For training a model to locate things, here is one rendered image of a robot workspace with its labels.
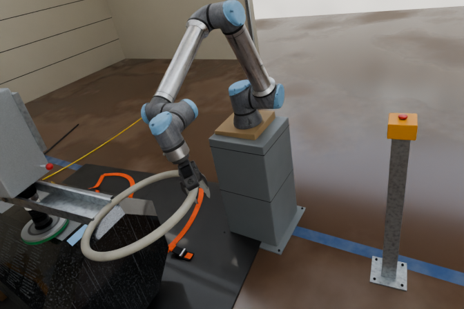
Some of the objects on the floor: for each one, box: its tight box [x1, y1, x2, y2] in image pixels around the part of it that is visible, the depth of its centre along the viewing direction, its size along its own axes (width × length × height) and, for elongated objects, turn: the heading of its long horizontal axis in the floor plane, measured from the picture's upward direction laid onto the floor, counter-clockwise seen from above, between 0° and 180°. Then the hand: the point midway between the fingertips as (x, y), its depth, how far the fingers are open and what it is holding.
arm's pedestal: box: [209, 116, 306, 255], centre depth 240 cm, size 50×50×85 cm
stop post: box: [369, 113, 418, 291], centre depth 179 cm, size 20×20×109 cm
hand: (202, 198), depth 131 cm, fingers closed on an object, 4 cm apart
